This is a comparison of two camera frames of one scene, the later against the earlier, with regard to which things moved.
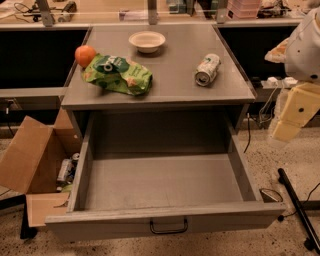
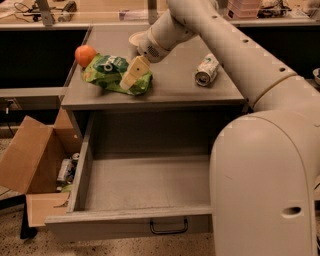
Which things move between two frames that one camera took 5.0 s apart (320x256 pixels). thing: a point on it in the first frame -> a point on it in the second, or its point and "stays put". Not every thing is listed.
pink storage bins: (242, 9) stays put
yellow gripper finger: (301, 108) -> (141, 56)
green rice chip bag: (121, 73) stays put
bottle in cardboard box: (67, 169) stays put
